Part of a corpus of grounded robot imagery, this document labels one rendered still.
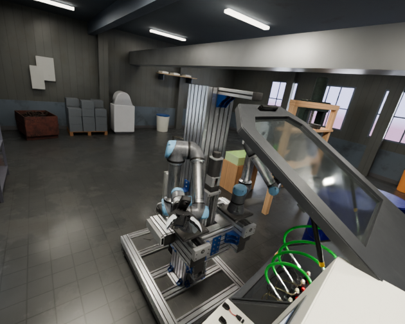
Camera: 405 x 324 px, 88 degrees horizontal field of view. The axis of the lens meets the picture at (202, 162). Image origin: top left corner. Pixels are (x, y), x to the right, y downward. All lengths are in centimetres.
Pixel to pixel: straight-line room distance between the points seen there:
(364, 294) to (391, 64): 251
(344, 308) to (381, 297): 14
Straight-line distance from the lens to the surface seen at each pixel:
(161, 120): 894
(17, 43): 859
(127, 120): 825
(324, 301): 72
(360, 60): 310
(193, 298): 229
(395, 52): 303
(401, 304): 86
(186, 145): 131
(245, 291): 145
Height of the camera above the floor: 203
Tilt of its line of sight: 20 degrees down
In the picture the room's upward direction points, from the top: 8 degrees clockwise
